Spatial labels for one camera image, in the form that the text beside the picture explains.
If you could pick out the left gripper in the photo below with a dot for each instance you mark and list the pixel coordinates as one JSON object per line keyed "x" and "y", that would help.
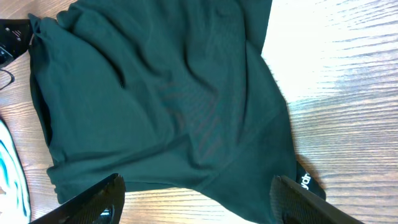
{"x": 15, "y": 38}

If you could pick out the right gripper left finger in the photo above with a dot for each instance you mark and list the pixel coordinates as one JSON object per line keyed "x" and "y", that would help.
{"x": 100, "y": 204}

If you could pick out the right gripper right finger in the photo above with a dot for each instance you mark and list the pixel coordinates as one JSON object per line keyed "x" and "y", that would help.
{"x": 292, "y": 204}

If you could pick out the black t-shirt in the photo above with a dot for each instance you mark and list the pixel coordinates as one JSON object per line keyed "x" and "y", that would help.
{"x": 167, "y": 94}

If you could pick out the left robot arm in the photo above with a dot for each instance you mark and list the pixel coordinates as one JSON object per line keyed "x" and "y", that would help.
{"x": 15, "y": 201}

